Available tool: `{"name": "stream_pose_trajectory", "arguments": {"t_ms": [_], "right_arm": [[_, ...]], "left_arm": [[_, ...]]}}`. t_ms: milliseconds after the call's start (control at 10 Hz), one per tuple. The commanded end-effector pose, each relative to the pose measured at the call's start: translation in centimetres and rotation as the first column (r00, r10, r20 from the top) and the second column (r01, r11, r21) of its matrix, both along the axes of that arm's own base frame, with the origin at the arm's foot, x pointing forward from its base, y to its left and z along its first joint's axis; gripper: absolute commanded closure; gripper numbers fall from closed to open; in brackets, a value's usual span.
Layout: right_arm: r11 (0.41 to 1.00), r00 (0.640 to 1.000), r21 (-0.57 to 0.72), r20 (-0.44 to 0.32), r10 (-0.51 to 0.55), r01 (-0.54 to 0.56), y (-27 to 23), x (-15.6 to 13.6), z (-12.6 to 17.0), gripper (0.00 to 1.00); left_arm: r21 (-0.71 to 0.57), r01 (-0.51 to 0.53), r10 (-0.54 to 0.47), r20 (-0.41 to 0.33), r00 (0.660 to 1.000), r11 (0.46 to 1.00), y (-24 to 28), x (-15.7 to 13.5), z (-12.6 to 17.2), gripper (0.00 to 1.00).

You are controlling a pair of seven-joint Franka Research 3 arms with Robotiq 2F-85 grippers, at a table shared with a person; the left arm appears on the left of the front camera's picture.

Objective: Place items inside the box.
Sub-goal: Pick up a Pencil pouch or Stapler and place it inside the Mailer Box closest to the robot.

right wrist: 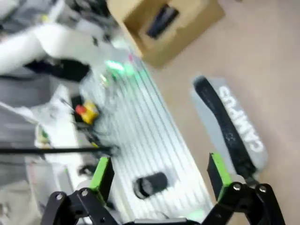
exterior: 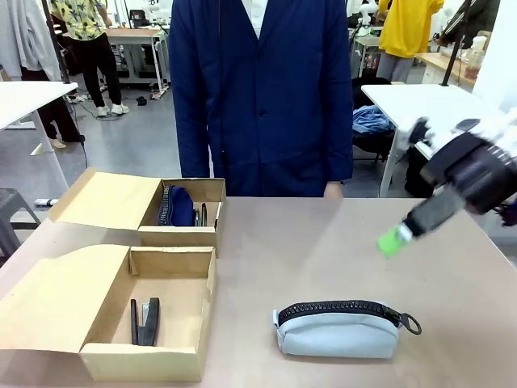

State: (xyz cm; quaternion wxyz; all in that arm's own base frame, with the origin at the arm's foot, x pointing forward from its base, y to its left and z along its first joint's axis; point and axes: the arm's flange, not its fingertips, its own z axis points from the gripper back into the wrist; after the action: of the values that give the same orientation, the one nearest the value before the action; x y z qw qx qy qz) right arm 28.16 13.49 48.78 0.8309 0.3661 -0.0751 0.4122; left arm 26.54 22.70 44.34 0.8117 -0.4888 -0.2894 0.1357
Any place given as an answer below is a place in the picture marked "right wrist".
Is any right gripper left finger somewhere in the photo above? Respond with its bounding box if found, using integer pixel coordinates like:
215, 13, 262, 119
44, 156, 122, 225

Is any yellow red emergency stop button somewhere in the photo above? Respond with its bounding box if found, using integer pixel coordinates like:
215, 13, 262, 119
74, 100, 99, 124

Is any black stapler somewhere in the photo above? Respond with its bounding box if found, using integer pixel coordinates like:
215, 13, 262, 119
146, 6, 180, 40

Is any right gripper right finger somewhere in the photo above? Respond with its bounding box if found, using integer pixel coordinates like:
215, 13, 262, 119
202, 152, 288, 225

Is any open brown cardboard box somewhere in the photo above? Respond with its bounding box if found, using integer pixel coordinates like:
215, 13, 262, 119
106, 0, 227, 69

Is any grey pencil case black zipper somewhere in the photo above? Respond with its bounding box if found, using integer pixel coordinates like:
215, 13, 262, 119
191, 75, 269, 188

